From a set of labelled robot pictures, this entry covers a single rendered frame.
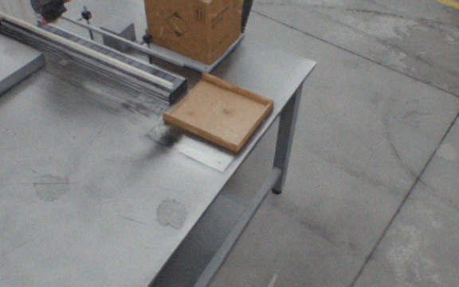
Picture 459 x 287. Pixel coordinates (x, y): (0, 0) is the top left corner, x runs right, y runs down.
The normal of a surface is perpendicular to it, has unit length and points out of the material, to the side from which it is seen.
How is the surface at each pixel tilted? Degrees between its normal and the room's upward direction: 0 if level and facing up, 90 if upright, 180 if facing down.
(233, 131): 0
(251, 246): 0
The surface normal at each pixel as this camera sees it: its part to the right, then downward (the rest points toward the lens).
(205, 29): -0.52, 0.62
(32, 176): 0.02, -0.69
